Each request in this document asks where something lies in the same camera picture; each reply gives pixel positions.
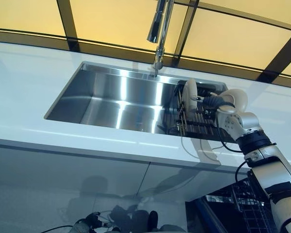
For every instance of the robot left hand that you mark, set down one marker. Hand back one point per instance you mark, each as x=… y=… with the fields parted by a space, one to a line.
x=94 y=221

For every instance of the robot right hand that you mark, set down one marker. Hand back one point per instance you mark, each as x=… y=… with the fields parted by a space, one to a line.
x=214 y=100

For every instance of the cream round plate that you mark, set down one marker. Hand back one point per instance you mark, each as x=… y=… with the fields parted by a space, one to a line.
x=189 y=94
x=240 y=97

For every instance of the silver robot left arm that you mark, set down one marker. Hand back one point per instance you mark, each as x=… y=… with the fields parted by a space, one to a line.
x=81 y=227

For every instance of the black sink dish rack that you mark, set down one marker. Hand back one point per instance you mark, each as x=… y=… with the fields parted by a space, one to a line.
x=201 y=126

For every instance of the white glossy cabinet door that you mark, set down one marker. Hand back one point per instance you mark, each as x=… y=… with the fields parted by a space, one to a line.
x=63 y=170
x=174 y=179

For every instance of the chrome pull-down faucet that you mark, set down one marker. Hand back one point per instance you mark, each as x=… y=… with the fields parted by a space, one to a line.
x=158 y=61

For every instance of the stainless steel sink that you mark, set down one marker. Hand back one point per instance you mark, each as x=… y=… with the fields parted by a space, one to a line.
x=106 y=97

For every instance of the yellow window with dark frame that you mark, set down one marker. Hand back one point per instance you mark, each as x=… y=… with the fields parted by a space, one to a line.
x=68 y=24

